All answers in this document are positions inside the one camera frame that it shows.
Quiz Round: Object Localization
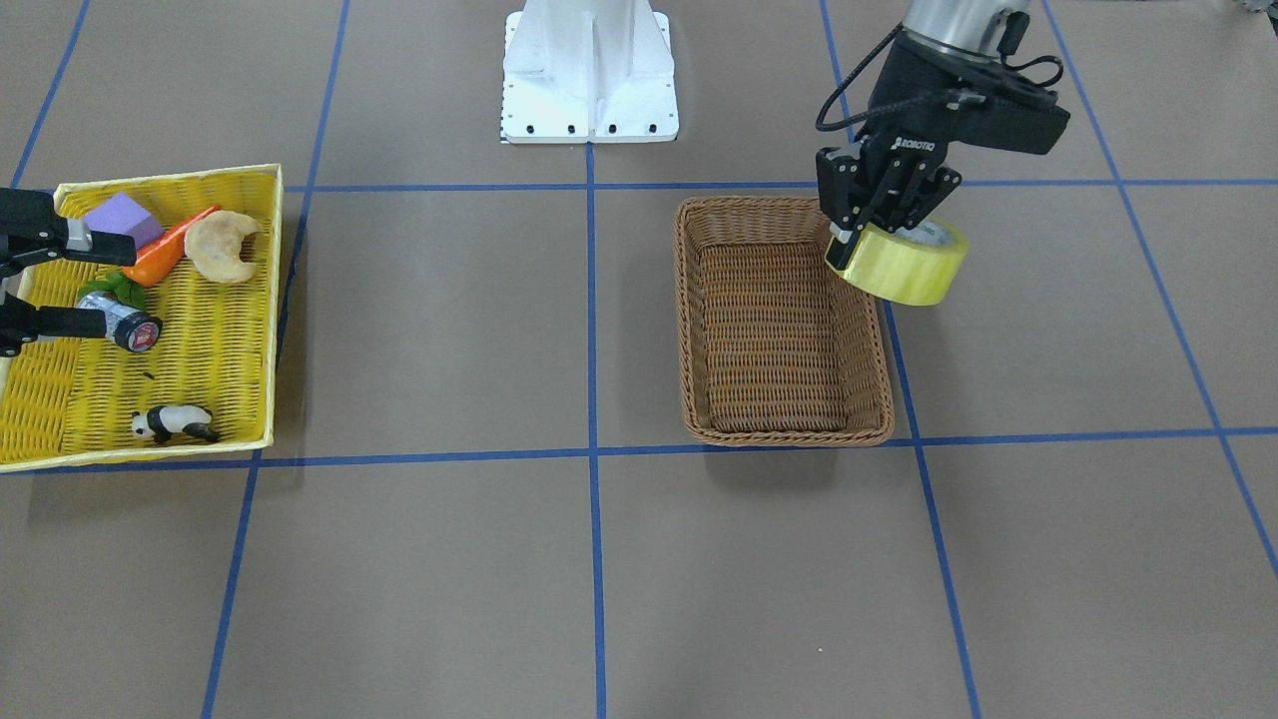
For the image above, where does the beige croissant toy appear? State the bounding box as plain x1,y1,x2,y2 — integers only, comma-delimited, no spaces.
184,209,262,284

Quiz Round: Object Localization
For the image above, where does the purple foam block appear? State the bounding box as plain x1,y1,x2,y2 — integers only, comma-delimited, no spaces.
82,192,165,266

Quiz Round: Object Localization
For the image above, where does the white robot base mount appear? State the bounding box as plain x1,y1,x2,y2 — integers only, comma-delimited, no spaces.
498,1,680,146

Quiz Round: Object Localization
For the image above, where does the brown wicker basket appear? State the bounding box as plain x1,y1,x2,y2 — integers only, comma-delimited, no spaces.
674,195,896,447

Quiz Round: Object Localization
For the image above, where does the black and white panda figurine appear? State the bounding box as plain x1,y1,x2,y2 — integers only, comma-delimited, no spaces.
132,404,221,444

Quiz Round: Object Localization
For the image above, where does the yellow woven plastic basket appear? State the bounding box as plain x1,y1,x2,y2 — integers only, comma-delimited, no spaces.
1,163,285,473

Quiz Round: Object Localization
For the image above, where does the orange toy carrot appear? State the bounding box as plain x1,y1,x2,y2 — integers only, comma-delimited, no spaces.
75,206,221,312

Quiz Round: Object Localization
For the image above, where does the yellow tape roll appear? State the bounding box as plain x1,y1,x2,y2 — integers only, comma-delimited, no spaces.
835,222,970,307

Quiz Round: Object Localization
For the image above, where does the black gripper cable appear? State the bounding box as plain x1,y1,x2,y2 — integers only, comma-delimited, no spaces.
815,8,1065,134

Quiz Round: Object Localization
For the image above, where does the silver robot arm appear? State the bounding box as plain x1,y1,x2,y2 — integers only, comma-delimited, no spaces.
814,1,1068,275

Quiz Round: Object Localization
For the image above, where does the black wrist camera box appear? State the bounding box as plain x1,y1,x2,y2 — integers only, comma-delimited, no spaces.
941,77,1071,156

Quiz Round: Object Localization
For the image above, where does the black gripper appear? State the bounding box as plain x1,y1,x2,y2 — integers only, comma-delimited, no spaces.
815,33,1002,272

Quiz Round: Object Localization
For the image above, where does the small silver can black lid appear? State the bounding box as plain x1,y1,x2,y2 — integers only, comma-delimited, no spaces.
74,291,164,354

